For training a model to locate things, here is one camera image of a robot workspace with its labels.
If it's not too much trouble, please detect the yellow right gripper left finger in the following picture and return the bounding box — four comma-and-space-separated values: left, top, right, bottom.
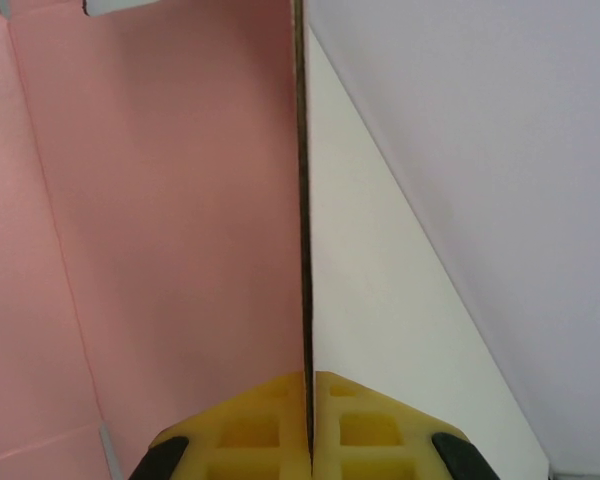
128, 370, 311, 480

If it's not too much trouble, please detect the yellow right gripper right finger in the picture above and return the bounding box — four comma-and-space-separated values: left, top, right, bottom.
312, 370, 500, 480

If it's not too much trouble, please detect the pink cloth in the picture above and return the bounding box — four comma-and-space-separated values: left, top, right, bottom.
0, 0, 316, 480

